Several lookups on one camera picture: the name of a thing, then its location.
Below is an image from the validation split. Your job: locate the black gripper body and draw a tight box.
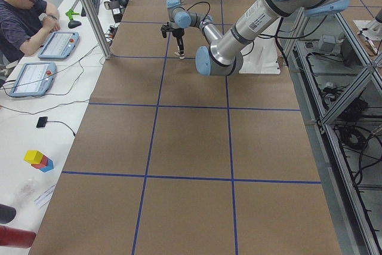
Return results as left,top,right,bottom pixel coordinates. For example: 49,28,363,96
161,22,184,47

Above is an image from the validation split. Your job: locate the aluminium frame post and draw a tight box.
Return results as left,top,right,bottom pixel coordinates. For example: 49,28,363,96
80,0,111,60

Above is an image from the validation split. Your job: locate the seated person dark shirt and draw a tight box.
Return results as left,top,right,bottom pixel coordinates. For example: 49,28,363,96
1,0,60,62

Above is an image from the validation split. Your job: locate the green toy figure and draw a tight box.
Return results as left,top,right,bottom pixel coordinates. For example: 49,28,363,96
65,9,79,21

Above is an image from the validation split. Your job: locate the white PPR valve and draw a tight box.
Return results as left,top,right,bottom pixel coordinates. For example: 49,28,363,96
174,51,185,60

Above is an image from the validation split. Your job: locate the upper blue teach pendant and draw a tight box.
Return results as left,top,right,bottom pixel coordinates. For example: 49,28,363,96
38,32,79,60

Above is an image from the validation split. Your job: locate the yellow block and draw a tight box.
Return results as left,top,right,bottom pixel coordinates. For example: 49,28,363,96
24,150,44,164

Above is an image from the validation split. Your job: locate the red cylinder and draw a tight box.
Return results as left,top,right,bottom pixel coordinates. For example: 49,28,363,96
1,226,36,248

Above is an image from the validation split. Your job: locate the brown paper table cover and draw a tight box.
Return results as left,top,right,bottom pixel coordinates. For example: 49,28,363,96
30,0,341,254

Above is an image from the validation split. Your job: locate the black cylinder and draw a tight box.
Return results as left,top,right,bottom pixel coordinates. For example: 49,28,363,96
0,204,17,224

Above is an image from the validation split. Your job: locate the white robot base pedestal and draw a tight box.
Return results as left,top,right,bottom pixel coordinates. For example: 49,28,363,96
239,38,281,75

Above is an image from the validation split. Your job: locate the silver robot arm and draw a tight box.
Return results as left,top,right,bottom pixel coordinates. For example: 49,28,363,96
161,0,350,76

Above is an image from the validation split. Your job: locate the lower blue teach pendant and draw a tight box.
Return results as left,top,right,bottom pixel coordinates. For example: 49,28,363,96
9,62,57,98

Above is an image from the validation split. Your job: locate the small black box device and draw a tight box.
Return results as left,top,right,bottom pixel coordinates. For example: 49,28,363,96
36,116,48,128

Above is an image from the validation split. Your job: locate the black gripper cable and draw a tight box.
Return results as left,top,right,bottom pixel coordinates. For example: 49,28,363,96
178,1,211,23

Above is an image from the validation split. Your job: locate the blue block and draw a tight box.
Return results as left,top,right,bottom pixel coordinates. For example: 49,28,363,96
39,159,54,173

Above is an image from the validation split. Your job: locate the blue teach pendant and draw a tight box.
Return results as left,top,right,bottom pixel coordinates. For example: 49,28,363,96
38,32,79,60
9,62,57,98

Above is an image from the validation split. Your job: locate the red block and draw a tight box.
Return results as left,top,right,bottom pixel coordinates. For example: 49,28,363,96
31,156,49,170

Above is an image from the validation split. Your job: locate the black computer mouse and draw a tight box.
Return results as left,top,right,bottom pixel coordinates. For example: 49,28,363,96
67,20,82,29

